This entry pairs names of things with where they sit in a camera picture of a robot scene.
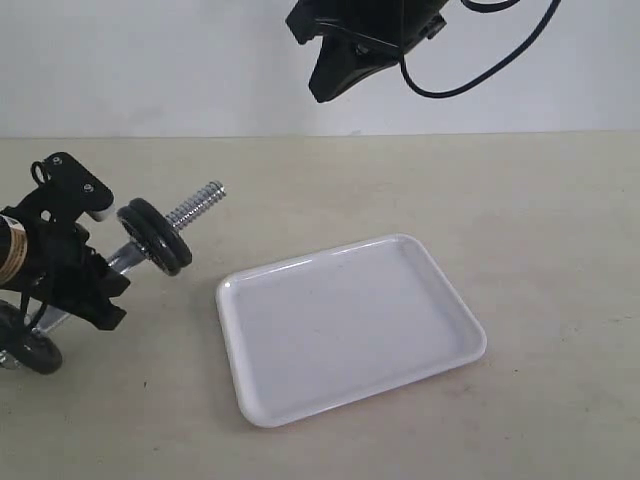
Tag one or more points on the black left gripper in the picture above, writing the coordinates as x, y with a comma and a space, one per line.
62, 271

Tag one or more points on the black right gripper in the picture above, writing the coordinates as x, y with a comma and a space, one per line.
360, 38

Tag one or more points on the chrome threaded dumbbell bar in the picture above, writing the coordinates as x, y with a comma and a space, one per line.
125, 259

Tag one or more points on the white rectangular plastic tray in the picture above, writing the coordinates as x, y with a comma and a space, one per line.
313, 333

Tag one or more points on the black weight plate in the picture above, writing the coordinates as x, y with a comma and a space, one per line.
147, 228
31, 349
177, 244

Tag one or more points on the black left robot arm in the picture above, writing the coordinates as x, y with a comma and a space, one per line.
14, 247

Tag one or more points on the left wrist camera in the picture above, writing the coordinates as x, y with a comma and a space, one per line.
67, 189

